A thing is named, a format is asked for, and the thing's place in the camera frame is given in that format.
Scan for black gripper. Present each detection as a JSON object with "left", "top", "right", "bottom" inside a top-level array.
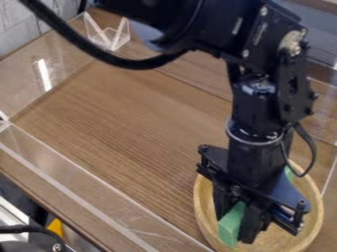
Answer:
[{"left": 198, "top": 122, "right": 311, "bottom": 244}]

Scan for green rectangular block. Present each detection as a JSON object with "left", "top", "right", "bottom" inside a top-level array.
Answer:
[{"left": 215, "top": 167, "right": 297, "bottom": 247}]

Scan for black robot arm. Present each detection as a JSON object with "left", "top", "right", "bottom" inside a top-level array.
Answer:
[{"left": 95, "top": 0, "right": 317, "bottom": 244}]

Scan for brown wooden bowl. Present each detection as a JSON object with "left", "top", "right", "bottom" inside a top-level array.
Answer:
[{"left": 192, "top": 158, "right": 325, "bottom": 252}]

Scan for yellow black device under table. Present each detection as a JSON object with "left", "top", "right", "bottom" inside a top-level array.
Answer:
[{"left": 0, "top": 213, "right": 103, "bottom": 252}]

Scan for clear acrylic tray walls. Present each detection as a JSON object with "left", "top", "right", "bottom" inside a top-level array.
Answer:
[{"left": 0, "top": 33, "right": 337, "bottom": 252}]

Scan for black cable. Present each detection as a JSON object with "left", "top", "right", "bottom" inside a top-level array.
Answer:
[{"left": 17, "top": 0, "right": 318, "bottom": 178}]

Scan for clear acrylic corner bracket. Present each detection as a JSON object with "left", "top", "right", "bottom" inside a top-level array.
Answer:
[{"left": 83, "top": 13, "right": 129, "bottom": 52}]

